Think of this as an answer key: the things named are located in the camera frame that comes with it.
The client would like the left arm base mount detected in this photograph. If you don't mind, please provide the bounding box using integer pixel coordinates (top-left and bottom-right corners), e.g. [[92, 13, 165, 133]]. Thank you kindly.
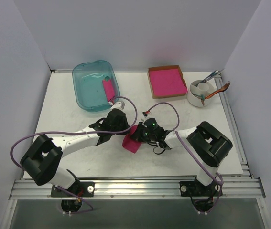
[[50, 181, 95, 216]]

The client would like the brown cardboard napkin tray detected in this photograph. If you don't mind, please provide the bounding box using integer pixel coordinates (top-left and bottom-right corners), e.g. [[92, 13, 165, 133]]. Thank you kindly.
[[147, 64, 188, 99]]

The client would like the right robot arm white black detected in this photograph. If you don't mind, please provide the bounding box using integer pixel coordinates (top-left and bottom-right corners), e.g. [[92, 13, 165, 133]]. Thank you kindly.
[[130, 118, 233, 195]]

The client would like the rolled pink napkin in bin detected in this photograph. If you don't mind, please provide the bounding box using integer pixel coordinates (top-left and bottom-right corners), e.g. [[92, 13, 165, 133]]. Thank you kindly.
[[102, 80, 117, 104]]

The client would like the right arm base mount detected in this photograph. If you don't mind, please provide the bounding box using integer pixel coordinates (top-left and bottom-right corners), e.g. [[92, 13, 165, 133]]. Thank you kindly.
[[179, 179, 223, 215]]

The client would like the aluminium right side rail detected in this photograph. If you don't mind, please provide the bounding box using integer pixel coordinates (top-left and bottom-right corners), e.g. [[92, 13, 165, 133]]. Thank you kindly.
[[214, 76, 254, 178]]

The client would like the pink paper napkin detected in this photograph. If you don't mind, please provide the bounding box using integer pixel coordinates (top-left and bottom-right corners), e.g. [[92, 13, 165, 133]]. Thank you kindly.
[[122, 125, 142, 154]]

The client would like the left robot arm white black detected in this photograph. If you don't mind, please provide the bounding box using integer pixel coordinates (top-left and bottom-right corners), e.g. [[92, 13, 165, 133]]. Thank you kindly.
[[20, 108, 130, 196]]

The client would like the aluminium front rail frame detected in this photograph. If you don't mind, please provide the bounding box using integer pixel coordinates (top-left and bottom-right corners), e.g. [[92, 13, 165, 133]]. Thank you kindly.
[[0, 175, 266, 229]]

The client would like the white utensil holder cup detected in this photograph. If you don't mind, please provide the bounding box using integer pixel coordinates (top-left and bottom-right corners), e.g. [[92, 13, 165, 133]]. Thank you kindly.
[[187, 80, 215, 107]]

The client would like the teal transparent plastic bin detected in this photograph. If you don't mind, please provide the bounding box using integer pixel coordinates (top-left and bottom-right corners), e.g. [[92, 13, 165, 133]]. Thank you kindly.
[[72, 60, 120, 112]]

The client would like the pink napkin stack in tray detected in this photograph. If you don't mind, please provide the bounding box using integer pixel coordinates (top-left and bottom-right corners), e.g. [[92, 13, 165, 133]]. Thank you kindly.
[[149, 68, 186, 96]]

